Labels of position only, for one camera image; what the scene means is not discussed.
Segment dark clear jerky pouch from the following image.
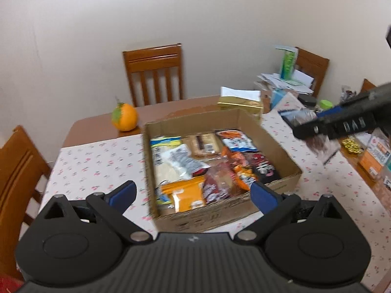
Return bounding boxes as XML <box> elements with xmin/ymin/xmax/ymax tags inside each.
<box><xmin>278</xmin><ymin>108</ymin><xmax>341</xmax><ymax>165</ymax></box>

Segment black red bull snack packet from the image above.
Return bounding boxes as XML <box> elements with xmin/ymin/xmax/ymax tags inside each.
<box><xmin>244</xmin><ymin>152</ymin><xmax>281</xmax><ymax>184</ymax></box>

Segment brown orange crinkled snack bag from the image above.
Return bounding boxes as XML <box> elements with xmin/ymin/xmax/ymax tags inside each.
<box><xmin>221</xmin><ymin>147</ymin><xmax>257</xmax><ymax>191</ymax></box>

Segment pink red snack packet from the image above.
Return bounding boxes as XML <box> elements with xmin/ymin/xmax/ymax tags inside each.
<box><xmin>202</xmin><ymin>161</ymin><xmax>240</xmax><ymax>204</ymax></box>

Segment white small fish snack pouch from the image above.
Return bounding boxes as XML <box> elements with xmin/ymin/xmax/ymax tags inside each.
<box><xmin>215</xmin><ymin>129</ymin><xmax>258</xmax><ymax>152</ymax></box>

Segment orange snack packet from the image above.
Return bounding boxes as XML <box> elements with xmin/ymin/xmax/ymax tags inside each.
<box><xmin>156</xmin><ymin>175</ymin><xmax>206</xmax><ymax>213</ymax></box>

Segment yellow blue fish strip pack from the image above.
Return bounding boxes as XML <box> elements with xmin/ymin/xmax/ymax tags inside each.
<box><xmin>150</xmin><ymin>136</ymin><xmax>190</xmax><ymax>206</ymax></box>

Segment white clear vacuum snack pack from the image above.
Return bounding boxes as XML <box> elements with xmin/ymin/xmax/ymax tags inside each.
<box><xmin>162</xmin><ymin>144</ymin><xmax>210</xmax><ymax>180</ymax></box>

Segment clear cracker pack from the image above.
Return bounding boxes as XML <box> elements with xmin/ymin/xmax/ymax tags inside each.
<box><xmin>182</xmin><ymin>132</ymin><xmax>221</xmax><ymax>158</ymax></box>

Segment green lid bottle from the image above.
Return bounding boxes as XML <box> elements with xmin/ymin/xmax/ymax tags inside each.
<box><xmin>319</xmin><ymin>99</ymin><xmax>334</xmax><ymax>111</ymax></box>

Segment glass jar with pens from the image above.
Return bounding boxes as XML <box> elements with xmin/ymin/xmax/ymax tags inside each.
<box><xmin>339</xmin><ymin>85</ymin><xmax>357</xmax><ymax>104</ymax></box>

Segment dark lid glass jar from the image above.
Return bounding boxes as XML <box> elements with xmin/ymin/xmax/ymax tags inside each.
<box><xmin>297</xmin><ymin>93</ymin><xmax>317</xmax><ymax>108</ymax></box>

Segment gold foil candies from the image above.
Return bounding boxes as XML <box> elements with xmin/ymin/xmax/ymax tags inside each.
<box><xmin>341</xmin><ymin>137</ymin><xmax>362</xmax><ymax>155</ymax></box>

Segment orange white box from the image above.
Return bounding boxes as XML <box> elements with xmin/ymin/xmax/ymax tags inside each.
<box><xmin>358</xmin><ymin>128</ymin><xmax>390</xmax><ymax>181</ymax></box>

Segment open cardboard box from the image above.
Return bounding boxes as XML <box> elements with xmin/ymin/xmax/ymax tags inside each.
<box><xmin>143</xmin><ymin>109</ymin><xmax>302</xmax><ymax>232</ymax></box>

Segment pile of papers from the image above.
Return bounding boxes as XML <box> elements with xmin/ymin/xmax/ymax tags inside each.
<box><xmin>257</xmin><ymin>70</ymin><xmax>314</xmax><ymax>94</ymax></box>

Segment cherry print tablecloth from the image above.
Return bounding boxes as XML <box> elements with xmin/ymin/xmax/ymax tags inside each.
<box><xmin>44</xmin><ymin>112</ymin><xmax>390</xmax><ymax>292</ymax></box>

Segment right wooden chair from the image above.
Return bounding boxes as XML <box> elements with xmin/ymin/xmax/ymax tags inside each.
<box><xmin>296</xmin><ymin>48</ymin><xmax>329</xmax><ymax>98</ymax></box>

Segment wooden chair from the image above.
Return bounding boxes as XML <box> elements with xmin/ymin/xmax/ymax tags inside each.
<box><xmin>296</xmin><ymin>48</ymin><xmax>329</xmax><ymax>98</ymax></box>
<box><xmin>122</xmin><ymin>43</ymin><xmax>185</xmax><ymax>107</ymax></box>
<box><xmin>1</xmin><ymin>125</ymin><xmax>51</xmax><ymax>280</ymax></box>

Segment light blue box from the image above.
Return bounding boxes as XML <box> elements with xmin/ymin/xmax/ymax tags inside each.
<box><xmin>270</xmin><ymin>89</ymin><xmax>287</xmax><ymax>109</ymax></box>

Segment green white carton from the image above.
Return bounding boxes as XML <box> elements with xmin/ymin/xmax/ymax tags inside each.
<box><xmin>274</xmin><ymin>45</ymin><xmax>299</xmax><ymax>81</ymax></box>

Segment gold tissue box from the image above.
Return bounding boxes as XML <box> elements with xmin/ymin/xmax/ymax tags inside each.
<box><xmin>217</xmin><ymin>87</ymin><xmax>263</xmax><ymax>121</ymax></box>

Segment orange with green leaf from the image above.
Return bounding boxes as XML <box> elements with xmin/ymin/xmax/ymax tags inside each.
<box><xmin>111</xmin><ymin>97</ymin><xmax>139</xmax><ymax>132</ymax></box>

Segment left wooden chair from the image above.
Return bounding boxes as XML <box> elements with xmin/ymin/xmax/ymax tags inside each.
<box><xmin>1</xmin><ymin>125</ymin><xmax>51</xmax><ymax>280</ymax></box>

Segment red gift bags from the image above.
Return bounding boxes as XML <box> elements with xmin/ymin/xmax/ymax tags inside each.
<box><xmin>0</xmin><ymin>275</ymin><xmax>24</xmax><ymax>293</ymax></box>

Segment far wooden chair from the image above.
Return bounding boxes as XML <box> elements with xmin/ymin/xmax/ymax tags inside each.
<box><xmin>122</xmin><ymin>43</ymin><xmax>185</xmax><ymax>107</ymax></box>

